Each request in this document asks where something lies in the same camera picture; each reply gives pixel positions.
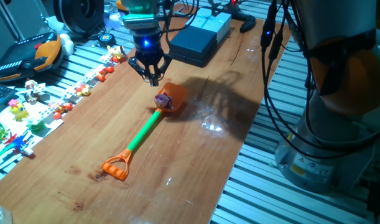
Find translucent plastic bag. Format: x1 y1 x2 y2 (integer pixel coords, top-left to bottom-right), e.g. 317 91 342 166
103 11 124 30

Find black cable bundle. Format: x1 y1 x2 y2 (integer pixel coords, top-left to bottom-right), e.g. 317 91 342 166
158 0 380 161

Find yellow white animal toy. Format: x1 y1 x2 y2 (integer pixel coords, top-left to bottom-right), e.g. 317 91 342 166
107 44 127 63

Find pale ribboned gift box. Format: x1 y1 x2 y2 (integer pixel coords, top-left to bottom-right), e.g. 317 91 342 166
185 6 233 44

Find white egg-shaped toy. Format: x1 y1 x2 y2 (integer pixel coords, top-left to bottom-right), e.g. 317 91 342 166
58 32 75 57

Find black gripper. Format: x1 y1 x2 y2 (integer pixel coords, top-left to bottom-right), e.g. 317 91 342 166
127 27 173 87

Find brown white figure toy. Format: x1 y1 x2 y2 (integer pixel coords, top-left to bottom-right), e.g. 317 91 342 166
23 78 47 105

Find yellow chick toy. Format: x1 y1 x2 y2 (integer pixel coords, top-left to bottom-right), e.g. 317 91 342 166
8 98 30 122

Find red yellow toy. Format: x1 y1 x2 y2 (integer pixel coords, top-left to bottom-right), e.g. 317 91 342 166
52 101 74 113

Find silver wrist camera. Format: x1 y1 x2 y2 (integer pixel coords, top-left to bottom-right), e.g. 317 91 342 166
121 14 157 30

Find dark blue box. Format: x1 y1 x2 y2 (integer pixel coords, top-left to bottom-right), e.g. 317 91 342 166
168 25 218 68

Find black stand base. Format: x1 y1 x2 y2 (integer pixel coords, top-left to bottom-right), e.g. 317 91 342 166
229 0 257 34

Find black orange teach pendant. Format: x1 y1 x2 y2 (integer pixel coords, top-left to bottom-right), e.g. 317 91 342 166
0 30 65 82

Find red blue plane toy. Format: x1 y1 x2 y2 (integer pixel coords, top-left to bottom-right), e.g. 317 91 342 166
2 132 35 158

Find grey metal tripod leg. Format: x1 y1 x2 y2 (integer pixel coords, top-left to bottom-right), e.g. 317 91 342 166
24 0 58 32
0 0 25 43

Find round black disc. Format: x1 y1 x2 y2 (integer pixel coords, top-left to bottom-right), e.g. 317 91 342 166
98 32 118 48

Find orange green toy shovel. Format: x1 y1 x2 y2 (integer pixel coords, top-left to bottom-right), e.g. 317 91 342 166
101 82 189 182

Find yellow orange duck toy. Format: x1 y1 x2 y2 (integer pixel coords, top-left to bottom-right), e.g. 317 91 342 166
75 83 93 98

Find small doll toy purple buns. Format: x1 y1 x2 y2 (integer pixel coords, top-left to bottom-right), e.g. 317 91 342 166
154 92 174 110

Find black usb connector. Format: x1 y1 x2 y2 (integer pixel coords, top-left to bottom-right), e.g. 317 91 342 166
260 0 276 52
268 30 284 62

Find small green toy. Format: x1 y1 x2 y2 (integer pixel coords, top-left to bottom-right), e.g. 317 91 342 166
27 119 46 133

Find white paper sheet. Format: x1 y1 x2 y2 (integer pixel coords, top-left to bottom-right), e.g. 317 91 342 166
0 93 65 177

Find black filament spool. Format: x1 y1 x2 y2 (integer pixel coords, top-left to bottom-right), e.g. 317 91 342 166
52 0 105 35

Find white perforated strip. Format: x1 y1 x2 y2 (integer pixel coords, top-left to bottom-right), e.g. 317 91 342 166
63 70 99 101

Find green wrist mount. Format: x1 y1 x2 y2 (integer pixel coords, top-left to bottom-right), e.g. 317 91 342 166
123 0 159 16

